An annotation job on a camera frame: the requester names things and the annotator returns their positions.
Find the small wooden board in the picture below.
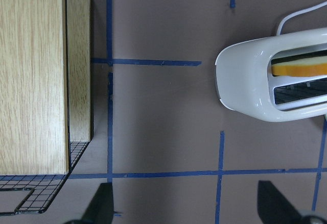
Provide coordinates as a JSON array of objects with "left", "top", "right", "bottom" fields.
[{"left": 67, "top": 0, "right": 91, "bottom": 142}]

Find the large wooden board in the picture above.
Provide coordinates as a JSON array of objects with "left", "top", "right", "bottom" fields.
[{"left": 1, "top": 0, "right": 69, "bottom": 175}]

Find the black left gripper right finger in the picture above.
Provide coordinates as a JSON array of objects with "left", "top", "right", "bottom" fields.
[{"left": 257, "top": 181, "right": 301, "bottom": 223}]

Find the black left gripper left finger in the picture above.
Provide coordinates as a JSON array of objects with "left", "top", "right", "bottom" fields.
[{"left": 81, "top": 183, "right": 114, "bottom": 223}]

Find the black wire basket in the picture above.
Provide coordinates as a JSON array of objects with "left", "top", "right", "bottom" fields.
[{"left": 0, "top": 0, "right": 95, "bottom": 215}]

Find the white two-slot toaster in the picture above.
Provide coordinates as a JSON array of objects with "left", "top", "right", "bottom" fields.
[{"left": 215, "top": 28, "right": 326, "bottom": 122}]

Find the white toaster power cable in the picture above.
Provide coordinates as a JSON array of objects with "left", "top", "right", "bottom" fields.
[{"left": 275, "top": 0, "right": 327, "bottom": 36}]

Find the orange toast slice in toaster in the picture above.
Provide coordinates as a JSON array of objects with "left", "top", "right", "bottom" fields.
[{"left": 271, "top": 56, "right": 326, "bottom": 77}]

